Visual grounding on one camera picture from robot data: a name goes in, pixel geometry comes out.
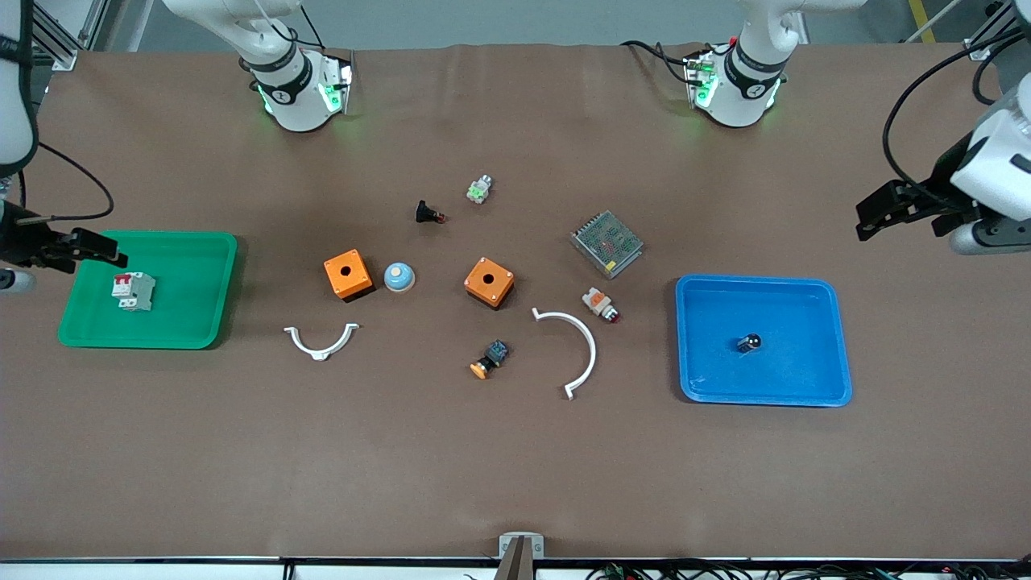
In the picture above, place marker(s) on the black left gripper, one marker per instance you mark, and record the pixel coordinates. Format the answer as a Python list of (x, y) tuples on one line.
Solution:
[(948, 180)]

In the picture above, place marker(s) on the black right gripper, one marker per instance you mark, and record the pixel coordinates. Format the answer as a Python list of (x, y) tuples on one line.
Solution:
[(22, 239)]

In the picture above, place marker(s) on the white red circuit breaker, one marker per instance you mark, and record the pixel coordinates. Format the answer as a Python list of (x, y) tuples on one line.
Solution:
[(137, 292)]

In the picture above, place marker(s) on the black cylindrical capacitor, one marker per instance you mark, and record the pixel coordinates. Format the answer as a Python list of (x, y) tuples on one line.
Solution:
[(749, 343)]

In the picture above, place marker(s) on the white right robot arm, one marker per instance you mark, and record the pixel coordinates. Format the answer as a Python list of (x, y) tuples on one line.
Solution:
[(294, 97)]

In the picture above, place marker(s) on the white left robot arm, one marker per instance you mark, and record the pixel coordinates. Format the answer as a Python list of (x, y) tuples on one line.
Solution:
[(737, 97)]

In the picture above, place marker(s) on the green plastic tray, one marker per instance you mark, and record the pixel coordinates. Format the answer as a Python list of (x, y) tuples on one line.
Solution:
[(189, 290)]

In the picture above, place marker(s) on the blue plastic tray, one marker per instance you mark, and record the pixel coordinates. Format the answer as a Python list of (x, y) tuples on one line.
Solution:
[(773, 306)]

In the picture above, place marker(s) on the small white pipe clamp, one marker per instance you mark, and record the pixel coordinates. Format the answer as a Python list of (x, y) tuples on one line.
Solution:
[(320, 353)]

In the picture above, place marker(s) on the orange black button box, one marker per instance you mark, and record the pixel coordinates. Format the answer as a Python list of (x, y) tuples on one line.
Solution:
[(501, 278), (360, 278)]

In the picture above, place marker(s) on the metal mesh power supply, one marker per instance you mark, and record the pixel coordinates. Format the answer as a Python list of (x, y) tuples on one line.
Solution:
[(606, 244)]

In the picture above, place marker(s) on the blue dome buzzer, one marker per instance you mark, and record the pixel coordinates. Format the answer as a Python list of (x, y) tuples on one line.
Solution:
[(399, 280)]

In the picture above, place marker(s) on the small black indicator lamp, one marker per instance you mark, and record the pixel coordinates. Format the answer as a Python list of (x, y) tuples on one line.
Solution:
[(424, 212)]

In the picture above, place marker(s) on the large white pipe clamp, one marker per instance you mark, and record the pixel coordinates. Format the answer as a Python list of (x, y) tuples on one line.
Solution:
[(591, 346)]

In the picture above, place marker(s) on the white green contact block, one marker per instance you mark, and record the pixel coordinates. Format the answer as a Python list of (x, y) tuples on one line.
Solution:
[(479, 191)]

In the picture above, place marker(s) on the orange mushroom push button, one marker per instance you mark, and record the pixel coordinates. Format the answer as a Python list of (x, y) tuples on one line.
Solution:
[(483, 369)]

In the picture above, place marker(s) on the aluminium frame profile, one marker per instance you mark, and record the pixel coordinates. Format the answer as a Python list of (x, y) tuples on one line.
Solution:
[(995, 24), (68, 32)]

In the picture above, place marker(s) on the orange white red switch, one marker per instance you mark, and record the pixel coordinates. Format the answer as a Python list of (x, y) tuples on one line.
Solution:
[(598, 301)]

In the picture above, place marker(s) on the grey metal table bracket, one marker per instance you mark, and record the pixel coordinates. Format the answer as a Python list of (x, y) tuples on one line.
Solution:
[(506, 544)]

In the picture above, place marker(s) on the brown camera mount post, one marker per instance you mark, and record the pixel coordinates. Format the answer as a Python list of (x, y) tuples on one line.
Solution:
[(515, 564)]

